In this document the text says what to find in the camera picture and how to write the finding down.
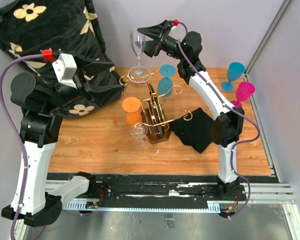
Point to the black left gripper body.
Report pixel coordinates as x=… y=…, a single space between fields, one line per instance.
x=80 y=78

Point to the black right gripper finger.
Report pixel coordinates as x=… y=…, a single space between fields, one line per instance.
x=152 y=48
x=152 y=31

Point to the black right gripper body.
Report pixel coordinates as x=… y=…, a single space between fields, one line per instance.
x=168 y=44

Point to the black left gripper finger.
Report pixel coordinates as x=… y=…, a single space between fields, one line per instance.
x=97 y=69
x=104 y=95

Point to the clear wine glass back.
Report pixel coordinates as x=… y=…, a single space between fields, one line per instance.
x=139 y=73

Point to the clear wine glass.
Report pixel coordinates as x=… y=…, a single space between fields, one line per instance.
x=139 y=73
x=139 y=132

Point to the orange wine glass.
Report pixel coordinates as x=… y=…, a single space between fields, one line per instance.
x=131 y=106

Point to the blue wine glass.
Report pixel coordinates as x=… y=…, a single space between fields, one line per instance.
x=234 y=72
x=165 y=85

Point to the magenta wine glass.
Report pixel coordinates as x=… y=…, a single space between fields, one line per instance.
x=243 y=92

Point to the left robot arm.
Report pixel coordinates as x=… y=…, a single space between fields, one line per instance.
x=39 y=133

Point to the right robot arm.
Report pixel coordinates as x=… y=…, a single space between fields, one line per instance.
x=228 y=119

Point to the clear wine glass front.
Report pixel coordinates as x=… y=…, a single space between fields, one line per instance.
x=139 y=132

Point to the gold black wine glass rack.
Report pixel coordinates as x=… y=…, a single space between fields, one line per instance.
x=154 y=117

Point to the black floral plush blanket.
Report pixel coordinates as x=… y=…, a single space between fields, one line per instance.
x=29 y=26

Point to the black folded cloth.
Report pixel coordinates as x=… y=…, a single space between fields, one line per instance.
x=195 y=132

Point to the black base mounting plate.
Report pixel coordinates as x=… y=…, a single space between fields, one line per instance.
x=159 y=191

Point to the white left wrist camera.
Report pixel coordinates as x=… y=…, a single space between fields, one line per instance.
x=65 y=68

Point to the aluminium rail frame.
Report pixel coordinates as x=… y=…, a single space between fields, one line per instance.
x=263 y=190

